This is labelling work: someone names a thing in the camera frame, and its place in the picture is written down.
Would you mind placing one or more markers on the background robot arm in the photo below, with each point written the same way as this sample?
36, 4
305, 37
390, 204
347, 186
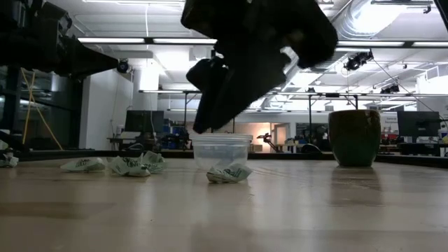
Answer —
267, 140

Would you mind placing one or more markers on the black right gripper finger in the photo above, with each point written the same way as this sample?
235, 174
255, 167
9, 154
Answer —
208, 80
252, 73

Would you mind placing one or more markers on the dark green ceramic cup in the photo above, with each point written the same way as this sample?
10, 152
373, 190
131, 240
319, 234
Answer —
354, 138

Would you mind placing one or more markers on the black ceiling camera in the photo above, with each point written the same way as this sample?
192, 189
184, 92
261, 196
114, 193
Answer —
357, 60
390, 89
122, 66

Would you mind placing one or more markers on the background desk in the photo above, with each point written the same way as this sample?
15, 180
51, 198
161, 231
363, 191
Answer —
131, 141

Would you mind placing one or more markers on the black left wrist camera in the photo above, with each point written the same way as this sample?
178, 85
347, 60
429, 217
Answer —
52, 17

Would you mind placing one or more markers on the black metal frame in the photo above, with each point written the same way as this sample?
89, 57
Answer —
309, 115

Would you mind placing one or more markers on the white green paper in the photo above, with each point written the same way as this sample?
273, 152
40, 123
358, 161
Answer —
229, 174
83, 164
154, 161
127, 167
8, 161

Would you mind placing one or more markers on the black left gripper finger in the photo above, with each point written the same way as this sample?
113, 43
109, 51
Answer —
91, 61

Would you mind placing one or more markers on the long ceiling light bar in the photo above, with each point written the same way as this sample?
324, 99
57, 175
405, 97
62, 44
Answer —
147, 40

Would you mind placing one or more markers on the clear plastic container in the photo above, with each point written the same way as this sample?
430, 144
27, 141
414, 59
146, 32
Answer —
221, 148

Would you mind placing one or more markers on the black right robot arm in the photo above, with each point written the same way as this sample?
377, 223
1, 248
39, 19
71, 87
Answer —
443, 7

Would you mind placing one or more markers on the black computer monitor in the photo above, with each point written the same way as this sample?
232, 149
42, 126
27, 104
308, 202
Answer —
144, 121
418, 123

